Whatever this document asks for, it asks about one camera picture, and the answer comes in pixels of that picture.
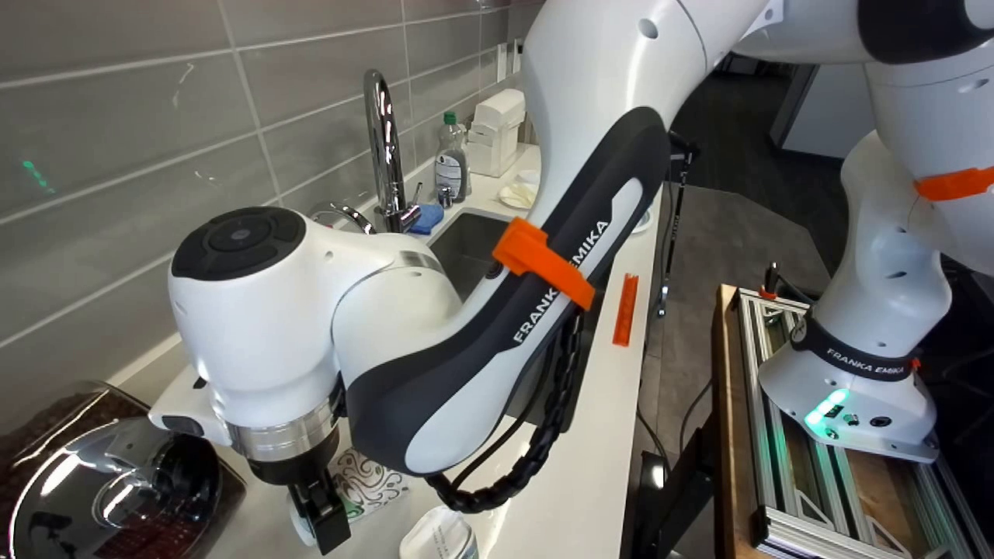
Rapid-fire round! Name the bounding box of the white cabinet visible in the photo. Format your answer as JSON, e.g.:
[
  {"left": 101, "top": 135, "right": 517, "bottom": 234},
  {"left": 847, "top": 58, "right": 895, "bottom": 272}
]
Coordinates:
[{"left": 771, "top": 58, "right": 884, "bottom": 166}]

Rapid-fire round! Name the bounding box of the orange strip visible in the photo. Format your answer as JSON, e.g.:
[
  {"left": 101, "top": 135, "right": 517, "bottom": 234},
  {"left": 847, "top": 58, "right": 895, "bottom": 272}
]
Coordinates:
[{"left": 608, "top": 270, "right": 642, "bottom": 352}]

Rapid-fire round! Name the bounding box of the bottle with green cap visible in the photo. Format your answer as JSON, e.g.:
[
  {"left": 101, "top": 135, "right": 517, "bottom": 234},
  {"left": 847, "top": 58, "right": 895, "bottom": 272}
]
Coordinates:
[{"left": 432, "top": 106, "right": 473, "bottom": 212}]

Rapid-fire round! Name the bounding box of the tall chrome faucet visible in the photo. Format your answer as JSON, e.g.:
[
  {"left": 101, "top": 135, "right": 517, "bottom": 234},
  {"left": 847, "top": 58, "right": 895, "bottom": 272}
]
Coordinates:
[{"left": 359, "top": 66, "right": 409, "bottom": 234}]

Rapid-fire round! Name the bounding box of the aluminium base frame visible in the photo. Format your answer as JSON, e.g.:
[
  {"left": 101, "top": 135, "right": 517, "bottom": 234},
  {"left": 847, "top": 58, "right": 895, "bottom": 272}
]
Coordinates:
[{"left": 737, "top": 287, "right": 994, "bottom": 559}]

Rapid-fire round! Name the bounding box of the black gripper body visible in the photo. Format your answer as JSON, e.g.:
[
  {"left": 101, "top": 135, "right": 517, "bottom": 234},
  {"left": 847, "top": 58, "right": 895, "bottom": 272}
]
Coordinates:
[{"left": 244, "top": 449, "right": 348, "bottom": 503}]

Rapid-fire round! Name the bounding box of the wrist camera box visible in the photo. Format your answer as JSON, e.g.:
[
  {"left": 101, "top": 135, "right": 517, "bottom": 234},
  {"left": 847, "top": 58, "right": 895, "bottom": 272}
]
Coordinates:
[{"left": 147, "top": 381, "right": 228, "bottom": 449}]

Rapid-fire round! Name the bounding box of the white translucent container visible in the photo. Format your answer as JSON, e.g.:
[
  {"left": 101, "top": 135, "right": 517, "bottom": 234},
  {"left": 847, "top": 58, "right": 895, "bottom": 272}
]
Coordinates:
[{"left": 470, "top": 86, "right": 532, "bottom": 181}]

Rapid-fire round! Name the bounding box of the white plate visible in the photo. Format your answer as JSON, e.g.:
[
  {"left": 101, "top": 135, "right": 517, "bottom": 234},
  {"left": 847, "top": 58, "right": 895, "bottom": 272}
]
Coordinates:
[{"left": 496, "top": 178, "right": 543, "bottom": 215}]

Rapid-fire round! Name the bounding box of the black camera stand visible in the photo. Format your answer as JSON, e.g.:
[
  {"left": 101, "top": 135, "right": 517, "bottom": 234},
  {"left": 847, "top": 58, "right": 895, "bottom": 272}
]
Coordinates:
[{"left": 618, "top": 131, "right": 731, "bottom": 559}]

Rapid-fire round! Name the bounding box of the blue sponge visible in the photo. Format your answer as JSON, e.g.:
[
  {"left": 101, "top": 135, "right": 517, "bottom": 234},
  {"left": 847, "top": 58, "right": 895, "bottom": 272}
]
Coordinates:
[{"left": 403, "top": 201, "right": 449, "bottom": 236}]

